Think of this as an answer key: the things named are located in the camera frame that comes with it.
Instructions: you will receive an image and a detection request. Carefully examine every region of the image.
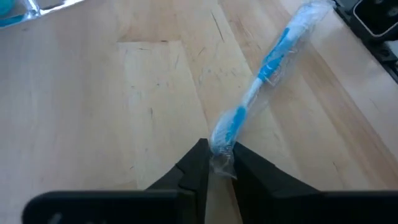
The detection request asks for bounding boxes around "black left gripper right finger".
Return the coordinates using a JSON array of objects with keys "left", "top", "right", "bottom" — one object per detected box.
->
[{"left": 232, "top": 142, "right": 323, "bottom": 224}]

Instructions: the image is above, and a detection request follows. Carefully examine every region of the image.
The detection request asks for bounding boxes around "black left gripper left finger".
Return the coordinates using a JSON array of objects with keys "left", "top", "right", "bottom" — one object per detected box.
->
[{"left": 146, "top": 138, "right": 210, "bottom": 224}]

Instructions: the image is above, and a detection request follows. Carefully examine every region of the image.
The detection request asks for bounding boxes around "blue white toothbrush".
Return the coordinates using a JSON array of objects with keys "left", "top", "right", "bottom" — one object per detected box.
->
[{"left": 208, "top": 0, "right": 335, "bottom": 180}]

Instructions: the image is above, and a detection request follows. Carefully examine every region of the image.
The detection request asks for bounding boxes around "clear acrylic organizer box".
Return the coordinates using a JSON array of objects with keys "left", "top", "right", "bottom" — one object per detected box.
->
[{"left": 0, "top": 0, "right": 85, "bottom": 29}]

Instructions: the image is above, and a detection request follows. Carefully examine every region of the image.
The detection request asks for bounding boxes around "blue mouthwash bottle white cap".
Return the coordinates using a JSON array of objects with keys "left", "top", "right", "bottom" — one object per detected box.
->
[{"left": 0, "top": 0, "right": 24, "bottom": 28}]

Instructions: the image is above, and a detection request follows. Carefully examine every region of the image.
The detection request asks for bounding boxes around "black aluminium table frame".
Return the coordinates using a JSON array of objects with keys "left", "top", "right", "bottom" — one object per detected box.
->
[{"left": 334, "top": 0, "right": 398, "bottom": 85}]

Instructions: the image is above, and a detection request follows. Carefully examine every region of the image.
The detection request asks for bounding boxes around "black table-level camera box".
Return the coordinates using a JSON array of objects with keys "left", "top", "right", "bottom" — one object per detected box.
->
[{"left": 353, "top": 0, "right": 398, "bottom": 39}]

